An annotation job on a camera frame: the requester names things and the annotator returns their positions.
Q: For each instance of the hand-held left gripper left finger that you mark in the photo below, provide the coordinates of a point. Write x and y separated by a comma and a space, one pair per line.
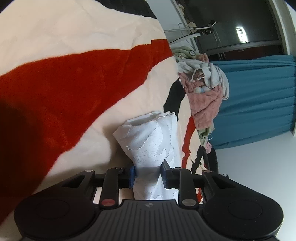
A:
132, 179

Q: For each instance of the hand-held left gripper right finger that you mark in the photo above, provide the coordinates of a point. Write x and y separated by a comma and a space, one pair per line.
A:
165, 175

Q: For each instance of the white t-shirt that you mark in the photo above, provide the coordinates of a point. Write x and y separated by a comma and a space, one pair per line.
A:
150, 143

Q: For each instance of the black armchair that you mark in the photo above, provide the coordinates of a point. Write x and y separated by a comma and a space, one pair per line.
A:
212, 160

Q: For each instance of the small pink cloth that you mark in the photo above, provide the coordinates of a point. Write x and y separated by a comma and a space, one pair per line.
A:
208, 147

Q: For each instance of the pale green cloth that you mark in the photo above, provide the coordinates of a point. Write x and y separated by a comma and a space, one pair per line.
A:
203, 135

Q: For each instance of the pink fleece blanket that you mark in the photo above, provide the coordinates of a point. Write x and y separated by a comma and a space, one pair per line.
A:
205, 104

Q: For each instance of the cream garment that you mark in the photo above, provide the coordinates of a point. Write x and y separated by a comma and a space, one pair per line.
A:
219, 78

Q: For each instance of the grey hoodie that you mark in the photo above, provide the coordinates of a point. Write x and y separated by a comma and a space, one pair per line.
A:
189, 66

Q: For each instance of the wide blue curtain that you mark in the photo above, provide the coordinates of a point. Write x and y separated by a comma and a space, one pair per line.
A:
254, 104

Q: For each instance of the green printed blanket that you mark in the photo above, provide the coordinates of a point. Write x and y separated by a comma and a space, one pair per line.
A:
185, 52

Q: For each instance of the red black cream striped blanket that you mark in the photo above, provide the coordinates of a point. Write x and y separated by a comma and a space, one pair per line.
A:
69, 69

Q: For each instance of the silver tripod stand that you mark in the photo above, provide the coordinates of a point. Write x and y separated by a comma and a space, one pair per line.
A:
185, 36

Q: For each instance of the dark window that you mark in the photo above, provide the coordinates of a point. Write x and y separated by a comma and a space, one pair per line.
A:
219, 23

